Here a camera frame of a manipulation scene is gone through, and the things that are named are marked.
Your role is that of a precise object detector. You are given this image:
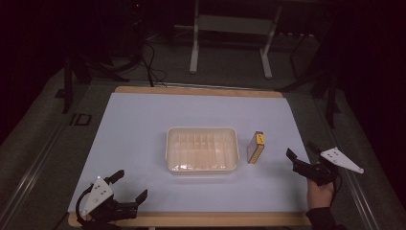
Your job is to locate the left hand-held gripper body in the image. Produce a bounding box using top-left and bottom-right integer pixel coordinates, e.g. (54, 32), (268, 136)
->
(76, 175), (141, 225)

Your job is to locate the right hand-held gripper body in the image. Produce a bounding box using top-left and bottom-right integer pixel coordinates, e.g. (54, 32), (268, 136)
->
(293, 147), (365, 187)

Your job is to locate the yellow and grey small box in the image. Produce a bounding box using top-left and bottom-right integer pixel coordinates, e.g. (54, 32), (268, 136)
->
(246, 130), (265, 165)

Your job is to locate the white plastic tray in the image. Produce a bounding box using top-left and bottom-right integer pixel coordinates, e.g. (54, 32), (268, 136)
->
(165, 126), (240, 175)

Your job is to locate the person's right hand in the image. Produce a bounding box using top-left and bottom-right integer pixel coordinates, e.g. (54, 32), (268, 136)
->
(306, 178), (336, 211)

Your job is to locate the light blue table mat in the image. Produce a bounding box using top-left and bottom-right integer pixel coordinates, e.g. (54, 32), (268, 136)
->
(67, 92), (311, 214)

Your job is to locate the black metal stand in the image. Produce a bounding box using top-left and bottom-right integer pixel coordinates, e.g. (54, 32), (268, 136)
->
(276, 32), (342, 129)
(55, 54), (130, 115)

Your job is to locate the wooden table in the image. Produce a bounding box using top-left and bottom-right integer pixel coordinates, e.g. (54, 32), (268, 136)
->
(67, 85), (313, 228)

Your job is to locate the white metal stand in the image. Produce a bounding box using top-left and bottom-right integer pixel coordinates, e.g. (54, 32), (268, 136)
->
(189, 0), (284, 81)

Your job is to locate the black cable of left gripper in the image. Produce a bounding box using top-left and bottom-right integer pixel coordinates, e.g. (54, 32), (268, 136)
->
(75, 185), (97, 226)

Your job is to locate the metal floor rail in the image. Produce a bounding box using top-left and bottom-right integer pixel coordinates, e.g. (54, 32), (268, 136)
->
(319, 104), (381, 230)
(0, 118), (78, 230)

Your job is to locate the black rectangular floor bracket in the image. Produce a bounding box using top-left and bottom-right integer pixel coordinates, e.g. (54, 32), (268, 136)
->
(69, 112), (93, 127)

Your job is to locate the black floor cable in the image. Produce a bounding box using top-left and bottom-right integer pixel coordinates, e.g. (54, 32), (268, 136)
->
(140, 39), (169, 88)

